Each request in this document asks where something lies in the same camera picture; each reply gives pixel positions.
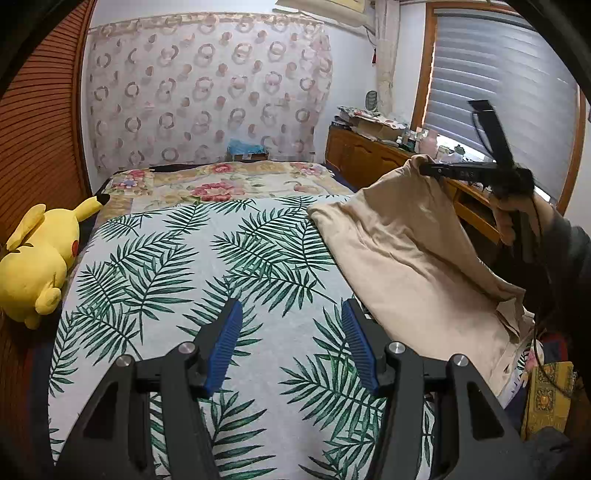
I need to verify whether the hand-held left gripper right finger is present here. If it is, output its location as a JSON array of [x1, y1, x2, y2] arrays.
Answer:
[[342, 299, 532, 480]]

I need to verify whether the navy blue bed sheet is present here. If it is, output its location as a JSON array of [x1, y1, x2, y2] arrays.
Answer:
[[321, 161, 358, 192]]

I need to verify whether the blue cloth item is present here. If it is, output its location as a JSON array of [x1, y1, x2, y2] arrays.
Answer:
[[227, 138, 269, 160]]

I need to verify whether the yellow plush toy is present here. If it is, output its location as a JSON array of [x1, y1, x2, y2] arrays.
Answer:
[[0, 193, 110, 329]]

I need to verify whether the wooden cabinet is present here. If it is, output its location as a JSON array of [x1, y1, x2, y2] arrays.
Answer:
[[325, 124, 509, 245]]

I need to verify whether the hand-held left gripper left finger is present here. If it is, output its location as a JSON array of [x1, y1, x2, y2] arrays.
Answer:
[[53, 299, 244, 480]]

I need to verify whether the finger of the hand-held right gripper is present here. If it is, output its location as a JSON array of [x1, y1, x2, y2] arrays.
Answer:
[[419, 162, 498, 180]]

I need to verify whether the pile of boxes and papers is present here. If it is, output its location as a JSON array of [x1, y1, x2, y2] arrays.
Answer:
[[337, 105, 407, 141]]

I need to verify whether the sheer window curtain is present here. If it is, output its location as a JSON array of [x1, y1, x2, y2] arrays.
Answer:
[[373, 0, 402, 116]]

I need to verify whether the person's right hand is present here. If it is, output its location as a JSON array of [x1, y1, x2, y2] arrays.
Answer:
[[494, 196, 557, 247]]

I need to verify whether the wooden louvered wardrobe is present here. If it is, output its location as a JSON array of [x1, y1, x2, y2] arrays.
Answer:
[[0, 0, 98, 245]]

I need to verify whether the circle pattern wall curtain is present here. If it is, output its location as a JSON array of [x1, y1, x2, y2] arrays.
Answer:
[[85, 11, 334, 174]]

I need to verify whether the beige printed t-shirt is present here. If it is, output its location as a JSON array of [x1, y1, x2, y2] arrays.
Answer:
[[307, 154, 536, 398]]

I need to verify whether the leaf print bed sheet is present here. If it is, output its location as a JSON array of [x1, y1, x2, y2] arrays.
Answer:
[[48, 196, 437, 480]]

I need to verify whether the person's right forearm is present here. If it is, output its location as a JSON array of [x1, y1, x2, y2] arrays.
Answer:
[[538, 208, 591, 333]]

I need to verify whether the floral blanket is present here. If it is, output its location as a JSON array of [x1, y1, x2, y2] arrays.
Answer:
[[99, 161, 358, 217]]

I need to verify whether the pink plastic container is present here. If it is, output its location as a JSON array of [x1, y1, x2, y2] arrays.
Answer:
[[417, 129, 439, 155]]

